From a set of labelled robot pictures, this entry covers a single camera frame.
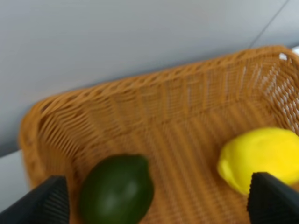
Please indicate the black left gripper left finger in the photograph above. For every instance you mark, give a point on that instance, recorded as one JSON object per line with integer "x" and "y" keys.
{"x": 48, "y": 203}

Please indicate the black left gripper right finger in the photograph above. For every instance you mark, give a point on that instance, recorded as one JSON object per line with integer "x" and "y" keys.
{"x": 271, "y": 201}

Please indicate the yellow lemon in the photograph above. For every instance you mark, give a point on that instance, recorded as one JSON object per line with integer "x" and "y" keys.
{"x": 271, "y": 149}

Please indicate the green avocado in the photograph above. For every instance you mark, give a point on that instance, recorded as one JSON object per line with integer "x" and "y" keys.
{"x": 118, "y": 190}

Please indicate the orange wicker basket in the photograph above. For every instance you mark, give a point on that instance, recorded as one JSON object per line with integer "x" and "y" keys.
{"x": 179, "y": 118}

